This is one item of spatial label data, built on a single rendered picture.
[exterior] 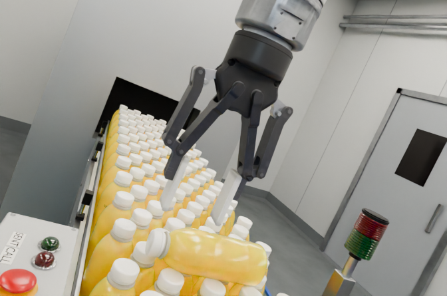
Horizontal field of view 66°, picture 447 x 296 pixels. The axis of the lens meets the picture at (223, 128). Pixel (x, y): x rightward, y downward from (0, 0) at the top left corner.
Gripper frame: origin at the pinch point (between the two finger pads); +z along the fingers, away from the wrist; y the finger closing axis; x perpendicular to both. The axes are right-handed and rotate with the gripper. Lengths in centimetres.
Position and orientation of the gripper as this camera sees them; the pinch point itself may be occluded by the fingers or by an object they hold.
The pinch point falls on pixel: (198, 192)
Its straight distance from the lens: 44.0
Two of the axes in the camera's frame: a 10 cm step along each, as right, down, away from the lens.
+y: 8.7, 3.4, 3.4
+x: -2.8, -2.3, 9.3
